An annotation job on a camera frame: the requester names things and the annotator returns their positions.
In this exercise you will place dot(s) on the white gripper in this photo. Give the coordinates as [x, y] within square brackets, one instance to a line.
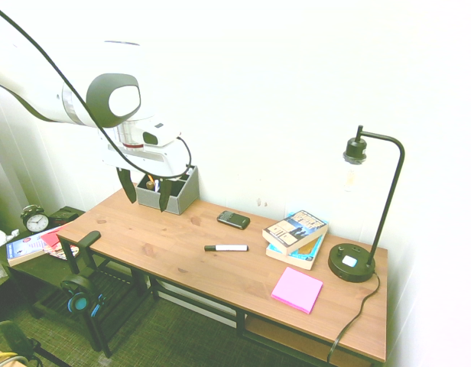
[151, 160]

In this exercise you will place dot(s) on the black and white marker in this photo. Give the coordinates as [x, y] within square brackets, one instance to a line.
[229, 248]

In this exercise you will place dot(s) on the white marker in holder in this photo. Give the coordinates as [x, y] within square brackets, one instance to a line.
[156, 186]

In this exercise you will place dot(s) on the grey desk organizer holder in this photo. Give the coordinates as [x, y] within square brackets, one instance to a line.
[182, 199]

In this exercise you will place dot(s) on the small brass round object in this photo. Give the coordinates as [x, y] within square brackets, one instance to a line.
[149, 185]

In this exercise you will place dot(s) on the orange pencil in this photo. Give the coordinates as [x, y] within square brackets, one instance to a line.
[150, 178]

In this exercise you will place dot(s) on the black headphone hanger clamp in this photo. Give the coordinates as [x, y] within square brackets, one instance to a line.
[86, 244]

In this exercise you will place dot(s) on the small black box device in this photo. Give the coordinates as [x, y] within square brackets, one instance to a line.
[63, 217]

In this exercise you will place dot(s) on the black mobile phone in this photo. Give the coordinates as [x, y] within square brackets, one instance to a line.
[233, 219]

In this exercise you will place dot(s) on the black slatted rack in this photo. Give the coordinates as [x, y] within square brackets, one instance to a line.
[113, 286]

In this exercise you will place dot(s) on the colourful magazine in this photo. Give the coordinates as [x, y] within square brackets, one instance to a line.
[61, 252]

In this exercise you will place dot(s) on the red folder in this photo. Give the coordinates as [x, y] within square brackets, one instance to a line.
[52, 238]

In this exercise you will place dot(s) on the black twin bell alarm clock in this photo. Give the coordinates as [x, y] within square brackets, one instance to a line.
[36, 221]

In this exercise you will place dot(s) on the black and blue headphones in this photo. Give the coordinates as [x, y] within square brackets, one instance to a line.
[79, 300]

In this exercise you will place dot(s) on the dark side table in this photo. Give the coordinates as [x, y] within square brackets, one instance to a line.
[36, 269]

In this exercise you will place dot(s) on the blue and white book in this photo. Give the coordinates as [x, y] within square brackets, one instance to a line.
[23, 248]

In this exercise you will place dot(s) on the paperback book with dark cover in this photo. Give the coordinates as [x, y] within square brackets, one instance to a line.
[294, 231]

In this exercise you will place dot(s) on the light blue paperback book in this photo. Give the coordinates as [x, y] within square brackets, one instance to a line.
[306, 254]

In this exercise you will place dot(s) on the pink sticky note pad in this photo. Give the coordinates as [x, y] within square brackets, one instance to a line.
[296, 290]

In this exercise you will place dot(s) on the black desk lamp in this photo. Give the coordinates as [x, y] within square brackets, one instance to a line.
[350, 267]

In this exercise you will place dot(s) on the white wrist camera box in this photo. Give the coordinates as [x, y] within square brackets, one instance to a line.
[163, 134]

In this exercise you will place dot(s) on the wooden desk with black frame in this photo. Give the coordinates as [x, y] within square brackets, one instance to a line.
[205, 275]

